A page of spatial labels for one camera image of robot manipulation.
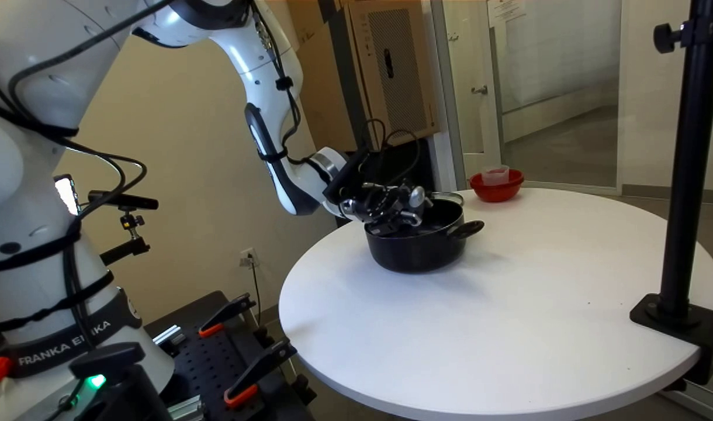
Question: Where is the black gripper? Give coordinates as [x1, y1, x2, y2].
[338, 177, 426, 237]

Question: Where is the black spoon with silver end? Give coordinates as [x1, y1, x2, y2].
[400, 184, 434, 229]

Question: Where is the black cooking pot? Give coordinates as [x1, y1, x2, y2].
[362, 194, 486, 276]

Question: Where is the red bowl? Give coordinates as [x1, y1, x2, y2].
[468, 166, 527, 205]

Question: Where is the clear plastic cup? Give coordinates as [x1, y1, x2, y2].
[478, 164, 511, 187]

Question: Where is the brown cardboard box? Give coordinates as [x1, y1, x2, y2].
[289, 0, 444, 155]

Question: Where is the black clamp with orange tip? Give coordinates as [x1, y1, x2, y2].
[196, 292, 257, 340]
[221, 340, 298, 409]

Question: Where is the white paper notice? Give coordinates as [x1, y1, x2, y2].
[486, 0, 527, 30]

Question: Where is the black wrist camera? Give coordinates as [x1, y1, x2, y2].
[321, 147, 373, 205]

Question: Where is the glass door with white frame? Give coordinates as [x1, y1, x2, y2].
[428, 0, 631, 197]

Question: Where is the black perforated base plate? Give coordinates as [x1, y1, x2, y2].
[139, 290, 317, 421]

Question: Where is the black camera on mount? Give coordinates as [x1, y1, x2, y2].
[84, 187, 161, 267]

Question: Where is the black camera stand with clamp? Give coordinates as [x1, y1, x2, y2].
[627, 0, 713, 385]

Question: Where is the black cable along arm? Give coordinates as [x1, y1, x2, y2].
[0, 0, 429, 353]

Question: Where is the aluminium profile rail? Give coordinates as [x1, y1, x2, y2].
[655, 377, 713, 421]

